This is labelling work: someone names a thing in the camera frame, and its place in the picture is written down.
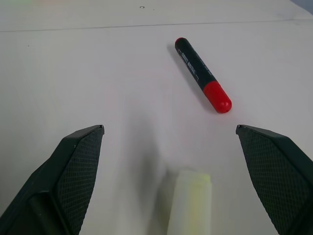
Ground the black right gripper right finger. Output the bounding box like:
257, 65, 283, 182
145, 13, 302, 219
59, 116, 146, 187
235, 124, 313, 235

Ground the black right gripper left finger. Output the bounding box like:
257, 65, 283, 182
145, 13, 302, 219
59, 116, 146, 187
0, 124, 105, 235

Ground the pale yellow highlighter pen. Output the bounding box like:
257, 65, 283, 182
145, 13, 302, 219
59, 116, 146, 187
166, 167, 212, 235

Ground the black marker with red cap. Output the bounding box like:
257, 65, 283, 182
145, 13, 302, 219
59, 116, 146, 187
174, 37, 233, 115

